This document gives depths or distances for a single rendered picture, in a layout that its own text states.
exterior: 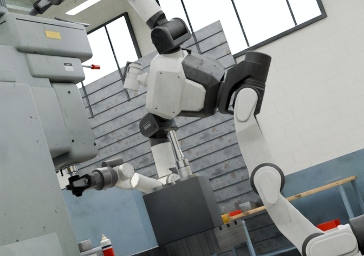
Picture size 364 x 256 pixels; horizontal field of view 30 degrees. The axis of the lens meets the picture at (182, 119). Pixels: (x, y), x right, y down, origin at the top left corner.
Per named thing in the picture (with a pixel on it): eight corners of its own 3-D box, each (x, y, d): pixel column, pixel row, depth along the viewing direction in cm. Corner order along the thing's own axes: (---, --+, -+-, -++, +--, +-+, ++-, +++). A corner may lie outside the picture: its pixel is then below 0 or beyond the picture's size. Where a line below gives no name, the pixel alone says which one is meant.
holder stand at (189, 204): (169, 242, 249) (153, 190, 252) (224, 224, 243) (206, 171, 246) (158, 246, 238) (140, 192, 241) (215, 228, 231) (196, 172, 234)
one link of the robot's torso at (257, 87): (265, 90, 297) (239, 84, 299) (265, 85, 284) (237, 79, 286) (259, 118, 296) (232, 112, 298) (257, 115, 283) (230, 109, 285)
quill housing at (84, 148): (64, 171, 280) (43, 99, 285) (103, 155, 271) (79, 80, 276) (33, 176, 264) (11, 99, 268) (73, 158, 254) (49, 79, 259)
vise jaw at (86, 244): (66, 257, 281) (63, 248, 281) (93, 248, 273) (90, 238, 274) (56, 261, 275) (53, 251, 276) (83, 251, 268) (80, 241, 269)
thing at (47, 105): (27, 170, 265) (9, 107, 269) (75, 149, 254) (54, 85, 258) (-7, 174, 248) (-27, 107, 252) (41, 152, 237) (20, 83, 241)
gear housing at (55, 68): (44, 100, 289) (38, 79, 291) (88, 79, 278) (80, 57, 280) (-13, 100, 260) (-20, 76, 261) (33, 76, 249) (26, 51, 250)
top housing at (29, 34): (51, 80, 299) (40, 46, 302) (96, 57, 288) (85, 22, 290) (-29, 76, 258) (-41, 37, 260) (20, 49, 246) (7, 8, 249)
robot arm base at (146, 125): (172, 142, 312) (158, 126, 318) (185, 120, 306) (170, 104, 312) (149, 144, 301) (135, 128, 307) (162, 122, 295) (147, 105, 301)
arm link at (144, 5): (122, -31, 281) (155, 11, 280) (135, -33, 293) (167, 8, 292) (103, -13, 286) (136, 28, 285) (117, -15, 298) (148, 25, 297)
